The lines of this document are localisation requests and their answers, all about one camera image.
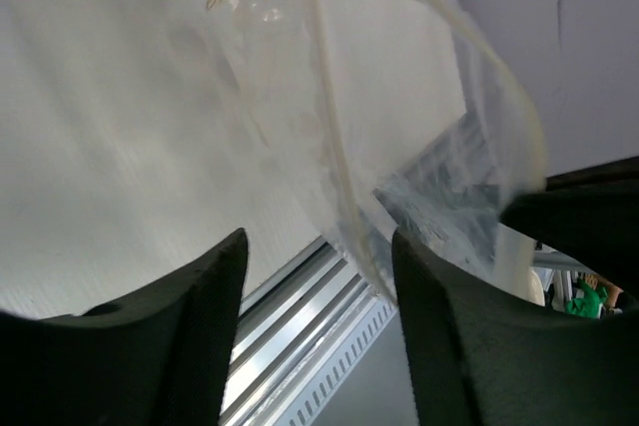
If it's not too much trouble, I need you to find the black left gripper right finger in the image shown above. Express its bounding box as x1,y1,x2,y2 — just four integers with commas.
392,232,638,425

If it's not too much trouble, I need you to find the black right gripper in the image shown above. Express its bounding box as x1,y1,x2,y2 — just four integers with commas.
499,157,639,296

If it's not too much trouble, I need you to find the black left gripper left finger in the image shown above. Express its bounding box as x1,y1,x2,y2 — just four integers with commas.
1,229,249,425

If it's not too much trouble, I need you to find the clear zip top bag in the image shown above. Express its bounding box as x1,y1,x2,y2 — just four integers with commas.
206,0,546,300

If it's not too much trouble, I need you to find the slotted white cable duct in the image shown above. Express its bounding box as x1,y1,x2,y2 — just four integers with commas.
234,295,400,426

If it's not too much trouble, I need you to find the aluminium mounting rail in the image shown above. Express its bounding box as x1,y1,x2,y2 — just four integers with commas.
219,238,376,425

